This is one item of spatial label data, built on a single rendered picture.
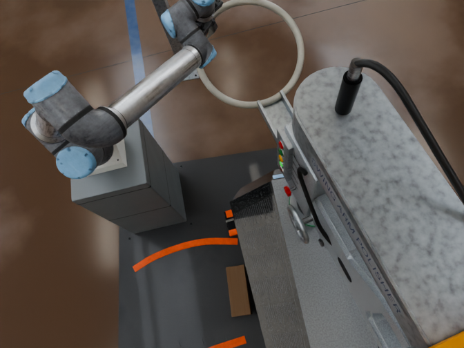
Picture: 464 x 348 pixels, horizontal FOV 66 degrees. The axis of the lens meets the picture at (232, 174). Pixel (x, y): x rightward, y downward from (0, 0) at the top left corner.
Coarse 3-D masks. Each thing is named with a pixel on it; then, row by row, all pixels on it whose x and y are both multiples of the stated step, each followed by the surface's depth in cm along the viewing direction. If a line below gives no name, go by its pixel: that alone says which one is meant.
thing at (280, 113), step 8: (272, 104) 160; (280, 104) 160; (288, 104) 154; (264, 112) 155; (272, 112) 159; (280, 112) 159; (288, 112) 158; (264, 120) 158; (272, 120) 158; (280, 120) 157; (288, 120) 157; (272, 128) 152; (320, 240) 136
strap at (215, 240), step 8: (192, 240) 252; (200, 240) 251; (208, 240) 251; (216, 240) 250; (224, 240) 249; (232, 240) 248; (168, 248) 252; (176, 248) 251; (184, 248) 251; (152, 256) 251; (160, 256) 251; (136, 264) 251; (144, 264) 250; (224, 344) 226; (232, 344) 226; (240, 344) 225
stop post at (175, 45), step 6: (156, 0) 232; (162, 0) 232; (156, 6) 236; (162, 6) 237; (168, 6) 244; (162, 12) 241; (162, 24) 251; (168, 36) 262; (174, 42) 268; (174, 48) 274; (180, 48) 275; (174, 54) 280; (192, 72) 303; (186, 78) 302; (192, 78) 301; (198, 78) 302
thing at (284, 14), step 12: (240, 0) 158; (252, 0) 158; (264, 0) 158; (216, 12) 157; (276, 12) 159; (288, 24) 160; (300, 36) 159; (300, 48) 159; (300, 60) 159; (204, 72) 158; (300, 72) 159; (204, 84) 158; (288, 84) 159; (216, 96) 158; (276, 96) 158
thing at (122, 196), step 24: (144, 144) 194; (120, 168) 185; (144, 168) 184; (168, 168) 240; (72, 192) 184; (96, 192) 182; (120, 192) 184; (144, 192) 191; (168, 192) 223; (120, 216) 218; (144, 216) 228; (168, 216) 238
